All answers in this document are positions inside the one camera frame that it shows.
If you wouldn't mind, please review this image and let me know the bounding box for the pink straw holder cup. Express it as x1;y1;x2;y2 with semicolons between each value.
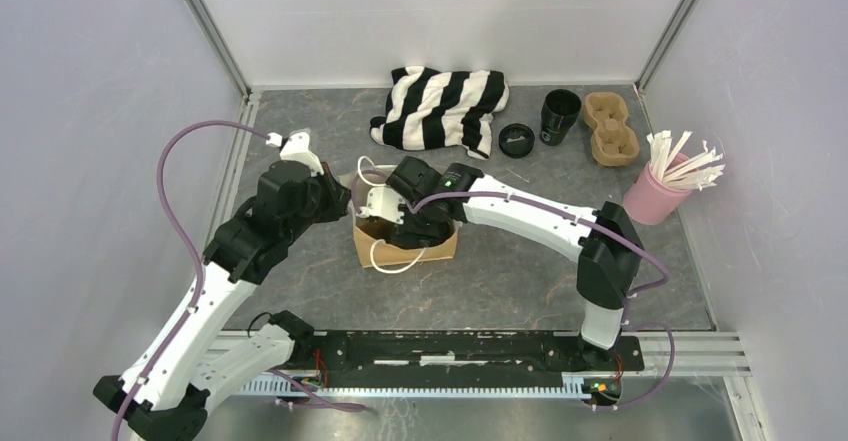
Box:
622;162;692;226

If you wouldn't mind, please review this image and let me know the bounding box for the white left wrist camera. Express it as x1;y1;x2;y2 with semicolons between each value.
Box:
265;129;325;176

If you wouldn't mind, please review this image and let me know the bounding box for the black white striped towel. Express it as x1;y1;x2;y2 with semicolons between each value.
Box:
369;66;510;160

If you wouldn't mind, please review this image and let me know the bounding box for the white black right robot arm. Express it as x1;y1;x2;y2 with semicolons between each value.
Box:
386;156;644;369

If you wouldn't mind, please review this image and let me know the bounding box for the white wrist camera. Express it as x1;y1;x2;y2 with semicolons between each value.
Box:
358;186;406;225
265;129;325;176

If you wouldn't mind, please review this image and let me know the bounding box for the brown paper bag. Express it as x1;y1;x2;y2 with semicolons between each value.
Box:
341;155;461;275

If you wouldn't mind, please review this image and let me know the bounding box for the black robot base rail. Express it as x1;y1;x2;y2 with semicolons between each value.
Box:
245;312;645;407

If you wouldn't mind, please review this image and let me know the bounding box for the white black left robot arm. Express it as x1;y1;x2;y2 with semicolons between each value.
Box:
94;160;350;440

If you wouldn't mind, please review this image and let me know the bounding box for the white wrapped straws bundle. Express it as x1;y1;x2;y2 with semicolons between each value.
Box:
646;130;725;191

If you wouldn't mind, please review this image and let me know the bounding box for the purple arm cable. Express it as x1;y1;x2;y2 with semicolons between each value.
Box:
349;169;677;411
109;119;369;441

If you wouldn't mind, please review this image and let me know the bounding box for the stack of black lids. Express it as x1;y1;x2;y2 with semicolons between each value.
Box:
498;123;535;159

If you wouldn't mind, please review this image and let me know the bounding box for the stack of black cups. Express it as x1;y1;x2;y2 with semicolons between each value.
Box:
540;89;582;146

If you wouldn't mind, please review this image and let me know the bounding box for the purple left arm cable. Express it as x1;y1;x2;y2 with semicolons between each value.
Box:
109;119;369;441

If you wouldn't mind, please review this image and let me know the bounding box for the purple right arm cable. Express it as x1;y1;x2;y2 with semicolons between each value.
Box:
349;169;677;411

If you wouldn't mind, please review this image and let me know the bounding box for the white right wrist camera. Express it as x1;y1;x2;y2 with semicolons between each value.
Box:
358;186;406;225

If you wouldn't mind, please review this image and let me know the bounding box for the brown cardboard cup carrier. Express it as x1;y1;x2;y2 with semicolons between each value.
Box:
582;92;640;167

